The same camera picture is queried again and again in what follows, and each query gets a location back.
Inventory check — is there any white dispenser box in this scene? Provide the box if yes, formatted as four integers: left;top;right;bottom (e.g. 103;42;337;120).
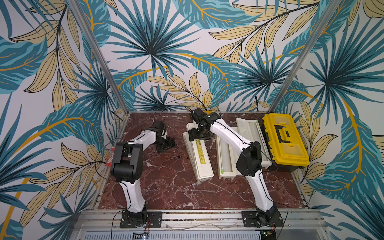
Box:
222;128;251;176
183;122;214;184

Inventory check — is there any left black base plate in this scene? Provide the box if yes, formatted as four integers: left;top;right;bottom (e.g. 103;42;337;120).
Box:
120;211;163;229

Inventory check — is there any yellow black toolbox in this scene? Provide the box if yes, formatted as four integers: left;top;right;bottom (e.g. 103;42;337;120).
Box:
263;113;310;173

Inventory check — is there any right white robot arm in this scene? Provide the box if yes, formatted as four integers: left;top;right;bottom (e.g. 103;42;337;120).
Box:
188;108;276;213

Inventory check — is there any dispenser tray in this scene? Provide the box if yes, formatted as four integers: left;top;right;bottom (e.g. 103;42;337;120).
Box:
216;136;237;180

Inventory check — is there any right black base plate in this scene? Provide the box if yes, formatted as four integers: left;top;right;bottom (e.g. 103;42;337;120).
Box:
241;211;284;228

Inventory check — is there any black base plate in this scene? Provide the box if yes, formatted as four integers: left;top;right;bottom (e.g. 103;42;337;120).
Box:
120;211;163;229
241;211;284;228

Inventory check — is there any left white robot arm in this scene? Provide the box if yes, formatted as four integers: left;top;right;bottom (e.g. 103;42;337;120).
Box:
111;121;177;213

